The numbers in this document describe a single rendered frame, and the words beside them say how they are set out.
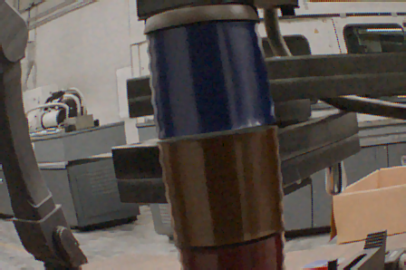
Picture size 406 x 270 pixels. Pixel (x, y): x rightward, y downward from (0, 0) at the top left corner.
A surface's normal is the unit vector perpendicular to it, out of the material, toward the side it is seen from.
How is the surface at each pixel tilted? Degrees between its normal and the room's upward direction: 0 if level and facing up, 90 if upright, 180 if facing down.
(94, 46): 90
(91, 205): 90
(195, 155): 76
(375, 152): 90
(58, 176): 90
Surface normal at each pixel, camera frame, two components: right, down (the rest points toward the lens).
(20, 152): 0.84, -0.07
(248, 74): 0.60, 0.21
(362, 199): -0.63, 0.09
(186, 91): -0.41, -0.15
